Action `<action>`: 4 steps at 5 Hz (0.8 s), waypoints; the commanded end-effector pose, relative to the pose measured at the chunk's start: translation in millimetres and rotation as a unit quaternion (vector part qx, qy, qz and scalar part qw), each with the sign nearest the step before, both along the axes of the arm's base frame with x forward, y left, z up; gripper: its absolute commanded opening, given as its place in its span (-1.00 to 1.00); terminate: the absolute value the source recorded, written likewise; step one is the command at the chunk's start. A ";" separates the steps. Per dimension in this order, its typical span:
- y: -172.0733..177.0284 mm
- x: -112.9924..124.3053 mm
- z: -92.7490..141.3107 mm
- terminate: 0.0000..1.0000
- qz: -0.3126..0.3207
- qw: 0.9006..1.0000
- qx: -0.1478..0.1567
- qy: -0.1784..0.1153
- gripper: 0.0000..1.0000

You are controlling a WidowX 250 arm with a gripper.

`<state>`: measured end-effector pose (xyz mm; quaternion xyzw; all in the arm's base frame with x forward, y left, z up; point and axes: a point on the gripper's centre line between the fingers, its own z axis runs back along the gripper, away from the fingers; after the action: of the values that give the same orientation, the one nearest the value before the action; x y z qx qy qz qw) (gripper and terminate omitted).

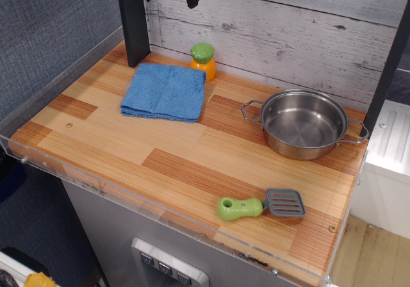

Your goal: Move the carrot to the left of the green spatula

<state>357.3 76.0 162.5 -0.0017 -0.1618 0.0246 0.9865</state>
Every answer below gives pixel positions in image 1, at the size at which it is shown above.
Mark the white side cabinet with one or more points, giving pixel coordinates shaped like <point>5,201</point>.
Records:
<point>381,196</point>

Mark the blue folded cloth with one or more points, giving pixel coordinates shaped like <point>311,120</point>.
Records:
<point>165,92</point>

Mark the silver toy fridge cabinet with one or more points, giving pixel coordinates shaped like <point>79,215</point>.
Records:
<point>111,228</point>

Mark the silver dispenser button panel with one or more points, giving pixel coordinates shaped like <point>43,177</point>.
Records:
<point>156,267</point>

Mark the stainless steel pot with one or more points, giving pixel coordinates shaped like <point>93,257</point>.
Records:
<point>304,124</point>

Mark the dark grey right post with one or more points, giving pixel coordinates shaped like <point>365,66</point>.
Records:
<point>391,65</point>

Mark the orange green salt can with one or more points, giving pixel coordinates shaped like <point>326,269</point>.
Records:
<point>202,59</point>

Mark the green grey toy spatula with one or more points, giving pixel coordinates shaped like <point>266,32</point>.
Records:
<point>279,201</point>

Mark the dark grey post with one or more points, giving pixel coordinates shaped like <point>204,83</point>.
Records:
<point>135,30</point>
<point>391,65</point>

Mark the clear acrylic table guard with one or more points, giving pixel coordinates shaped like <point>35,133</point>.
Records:
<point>69,124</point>

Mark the dark grey left post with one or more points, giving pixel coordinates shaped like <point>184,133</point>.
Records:
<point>135,30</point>

